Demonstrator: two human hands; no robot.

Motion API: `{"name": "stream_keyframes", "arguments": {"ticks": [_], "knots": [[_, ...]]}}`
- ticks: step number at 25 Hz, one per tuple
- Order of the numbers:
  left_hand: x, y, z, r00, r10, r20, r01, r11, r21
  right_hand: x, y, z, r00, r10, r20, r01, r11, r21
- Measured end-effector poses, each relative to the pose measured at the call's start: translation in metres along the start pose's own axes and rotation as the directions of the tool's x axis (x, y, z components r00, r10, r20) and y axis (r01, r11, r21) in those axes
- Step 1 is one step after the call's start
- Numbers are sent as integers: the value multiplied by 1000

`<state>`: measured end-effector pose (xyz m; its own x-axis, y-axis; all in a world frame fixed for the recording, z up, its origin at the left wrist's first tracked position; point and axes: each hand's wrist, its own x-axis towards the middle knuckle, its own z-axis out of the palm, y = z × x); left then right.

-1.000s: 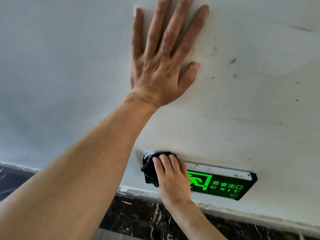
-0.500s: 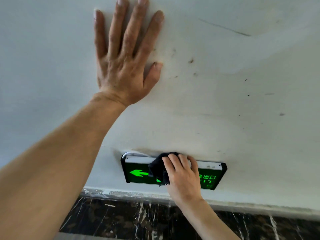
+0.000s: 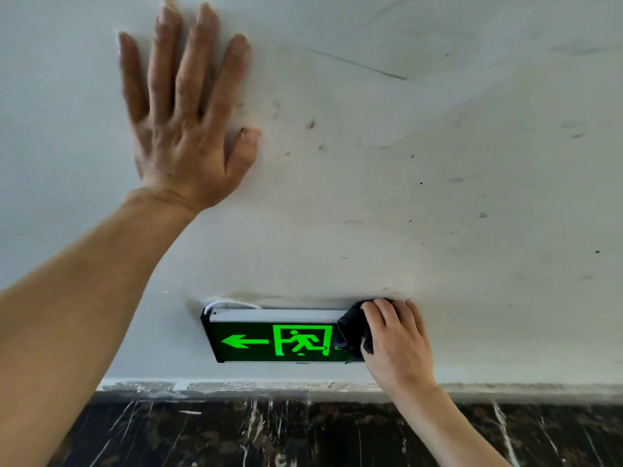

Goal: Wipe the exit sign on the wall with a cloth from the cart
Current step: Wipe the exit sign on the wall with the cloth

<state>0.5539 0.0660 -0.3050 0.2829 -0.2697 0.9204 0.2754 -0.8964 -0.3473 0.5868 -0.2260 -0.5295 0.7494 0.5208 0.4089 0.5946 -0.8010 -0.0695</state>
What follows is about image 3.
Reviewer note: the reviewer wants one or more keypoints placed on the person's left thumb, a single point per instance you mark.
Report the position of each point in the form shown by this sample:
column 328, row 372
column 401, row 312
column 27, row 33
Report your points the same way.
column 244, row 149

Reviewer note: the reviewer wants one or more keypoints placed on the person's right middle finger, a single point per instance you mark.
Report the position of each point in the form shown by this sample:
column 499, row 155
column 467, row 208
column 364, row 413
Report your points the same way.
column 388, row 313

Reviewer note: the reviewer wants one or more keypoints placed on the person's right little finger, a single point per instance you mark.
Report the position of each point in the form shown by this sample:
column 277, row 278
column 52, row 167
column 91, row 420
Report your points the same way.
column 417, row 318

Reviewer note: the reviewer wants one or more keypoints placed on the person's right forearm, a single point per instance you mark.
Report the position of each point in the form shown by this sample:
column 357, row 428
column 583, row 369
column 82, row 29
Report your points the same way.
column 443, row 430

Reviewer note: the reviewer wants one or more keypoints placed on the person's right thumb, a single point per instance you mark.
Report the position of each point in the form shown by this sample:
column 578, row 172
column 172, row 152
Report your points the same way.
column 367, row 346

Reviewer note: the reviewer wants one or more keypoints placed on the person's left little finger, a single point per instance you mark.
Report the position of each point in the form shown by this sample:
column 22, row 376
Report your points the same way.
column 133, row 75

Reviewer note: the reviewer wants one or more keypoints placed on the person's left forearm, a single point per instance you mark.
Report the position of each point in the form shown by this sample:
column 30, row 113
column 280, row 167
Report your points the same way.
column 73, row 316

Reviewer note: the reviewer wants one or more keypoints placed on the person's left hand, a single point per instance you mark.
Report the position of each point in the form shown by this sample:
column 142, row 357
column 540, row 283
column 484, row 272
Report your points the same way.
column 177, row 150

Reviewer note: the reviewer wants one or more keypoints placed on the person's right hand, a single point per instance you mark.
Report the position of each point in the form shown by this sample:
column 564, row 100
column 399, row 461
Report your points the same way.
column 401, row 352

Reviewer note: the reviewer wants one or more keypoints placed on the black cleaning cloth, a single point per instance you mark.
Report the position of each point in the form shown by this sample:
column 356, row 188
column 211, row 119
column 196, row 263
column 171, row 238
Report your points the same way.
column 351, row 330

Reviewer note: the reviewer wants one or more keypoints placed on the green lit exit sign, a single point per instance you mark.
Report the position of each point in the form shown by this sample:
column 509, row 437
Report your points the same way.
column 253, row 341

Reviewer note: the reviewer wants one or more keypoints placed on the dark marble baseboard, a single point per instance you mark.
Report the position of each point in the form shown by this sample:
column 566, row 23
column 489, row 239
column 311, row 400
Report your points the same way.
column 311, row 432

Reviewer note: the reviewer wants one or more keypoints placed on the person's left middle finger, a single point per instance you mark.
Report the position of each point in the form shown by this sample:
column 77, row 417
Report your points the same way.
column 197, row 60

